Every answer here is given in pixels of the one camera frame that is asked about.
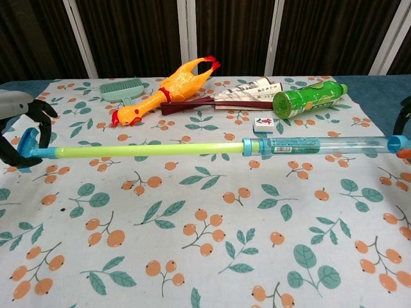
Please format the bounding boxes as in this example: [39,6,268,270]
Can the yellow rubber chicken toy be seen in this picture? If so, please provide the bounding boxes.
[110,55,222,127]

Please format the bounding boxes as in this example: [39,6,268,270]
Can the blue green water pump toy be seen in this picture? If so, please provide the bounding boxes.
[17,127,409,161]

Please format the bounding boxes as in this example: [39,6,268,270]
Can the dark folding screen, white frames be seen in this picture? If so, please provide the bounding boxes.
[0,0,411,85]

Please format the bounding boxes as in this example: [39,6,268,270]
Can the floral tablecloth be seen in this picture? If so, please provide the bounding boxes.
[0,74,411,308]

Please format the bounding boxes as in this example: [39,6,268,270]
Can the paper folding fan, dark ribs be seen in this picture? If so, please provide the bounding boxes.
[160,76,284,116]

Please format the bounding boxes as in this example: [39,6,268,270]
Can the green plastic bottle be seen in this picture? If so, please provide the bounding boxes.
[272,80,349,121]

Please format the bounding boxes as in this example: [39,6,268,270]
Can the black and grey left robot hand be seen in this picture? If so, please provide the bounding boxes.
[0,90,59,168]

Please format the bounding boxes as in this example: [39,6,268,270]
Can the white mahjong tile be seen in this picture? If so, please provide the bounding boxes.
[252,117,276,135]

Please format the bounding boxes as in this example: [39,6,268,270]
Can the green hand brush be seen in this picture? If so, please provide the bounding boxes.
[99,77,144,107]

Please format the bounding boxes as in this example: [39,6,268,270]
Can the black right hand, orange thumb tip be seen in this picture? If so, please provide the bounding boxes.
[392,98,411,161]

